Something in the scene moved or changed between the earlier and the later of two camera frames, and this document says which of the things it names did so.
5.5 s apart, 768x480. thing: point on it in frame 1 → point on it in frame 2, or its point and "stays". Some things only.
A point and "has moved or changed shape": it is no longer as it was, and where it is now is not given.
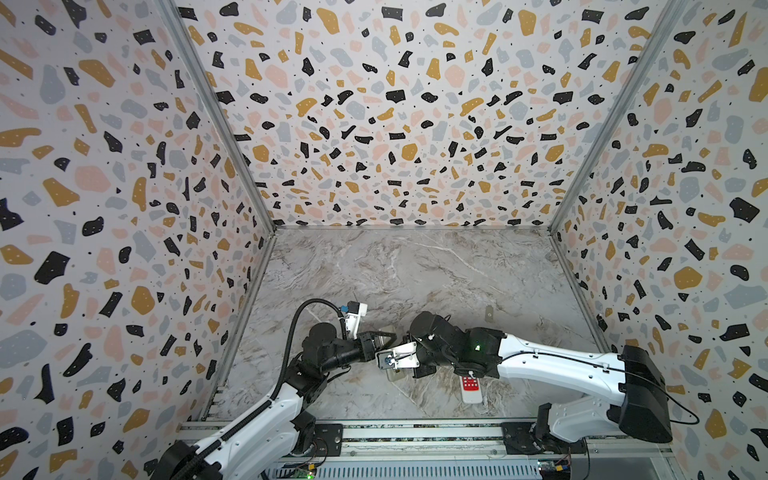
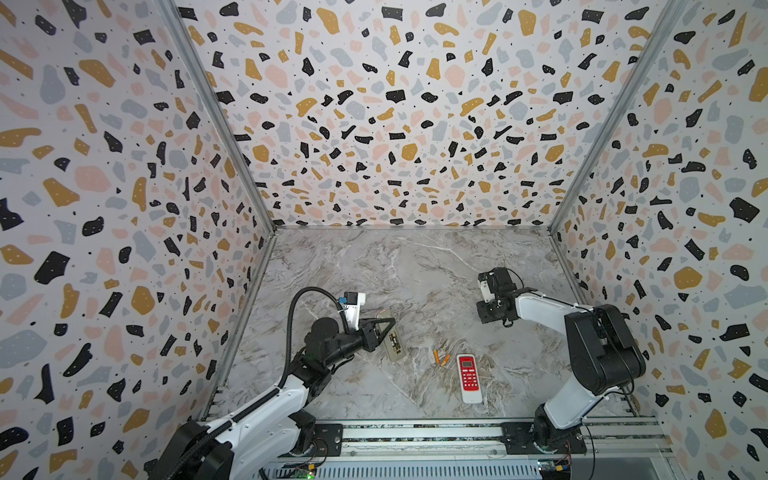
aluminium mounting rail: (380, 439) stays
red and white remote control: (471, 390) stays
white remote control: (395, 375) has moved or changed shape
